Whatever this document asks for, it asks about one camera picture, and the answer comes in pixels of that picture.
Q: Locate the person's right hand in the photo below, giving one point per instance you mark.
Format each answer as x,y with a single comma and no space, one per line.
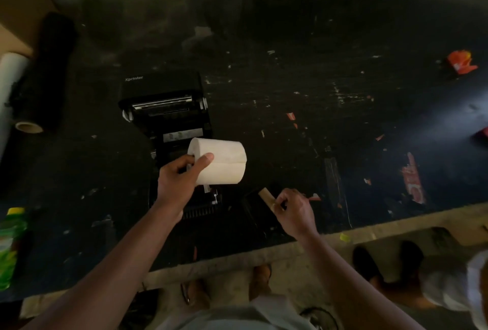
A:
299,215

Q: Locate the person's sandalled foot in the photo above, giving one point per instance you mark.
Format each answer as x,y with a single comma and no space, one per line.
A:
195,294
260,278

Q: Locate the red torn label strip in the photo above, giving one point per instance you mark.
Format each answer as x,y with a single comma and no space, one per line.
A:
413,179

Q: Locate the black label printer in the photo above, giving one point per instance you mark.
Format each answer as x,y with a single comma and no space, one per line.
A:
167,112

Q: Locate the person's left forearm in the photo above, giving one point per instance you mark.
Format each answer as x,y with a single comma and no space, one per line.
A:
110,272

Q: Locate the black round object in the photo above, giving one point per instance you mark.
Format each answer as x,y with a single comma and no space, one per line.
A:
319,317

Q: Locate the person's left hand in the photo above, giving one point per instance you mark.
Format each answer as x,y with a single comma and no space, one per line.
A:
173,185

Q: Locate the brown cardboard box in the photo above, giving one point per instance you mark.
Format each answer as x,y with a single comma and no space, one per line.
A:
17,9

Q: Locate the person's left sandalled foot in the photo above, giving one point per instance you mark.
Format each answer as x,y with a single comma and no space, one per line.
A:
195,294

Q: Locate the large white plastic roll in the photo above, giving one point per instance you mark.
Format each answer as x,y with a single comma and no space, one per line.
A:
8,89

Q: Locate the black stretch film roll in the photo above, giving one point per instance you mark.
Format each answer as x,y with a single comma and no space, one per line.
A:
44,74

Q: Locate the person's left thumb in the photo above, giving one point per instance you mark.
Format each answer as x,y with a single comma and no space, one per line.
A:
200,163

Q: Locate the small red paper scrap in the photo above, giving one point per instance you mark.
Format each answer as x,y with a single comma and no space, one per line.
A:
291,115

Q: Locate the person's right forearm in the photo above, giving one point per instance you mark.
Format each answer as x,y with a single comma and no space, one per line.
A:
350,288

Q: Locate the green bottle with yellow cap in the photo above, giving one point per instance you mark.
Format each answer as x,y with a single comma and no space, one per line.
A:
10,246

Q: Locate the orange crumpled scrap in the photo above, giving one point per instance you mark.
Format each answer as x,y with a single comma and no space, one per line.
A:
460,61

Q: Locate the person's white shirt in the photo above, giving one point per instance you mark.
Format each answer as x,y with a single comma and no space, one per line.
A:
240,316

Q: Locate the white paper roll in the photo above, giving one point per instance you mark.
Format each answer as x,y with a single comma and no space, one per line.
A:
221,162

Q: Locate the person's right sandalled foot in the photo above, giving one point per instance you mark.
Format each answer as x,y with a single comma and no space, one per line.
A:
260,278

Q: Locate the person's right thumb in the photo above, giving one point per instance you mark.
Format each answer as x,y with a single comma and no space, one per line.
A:
281,207

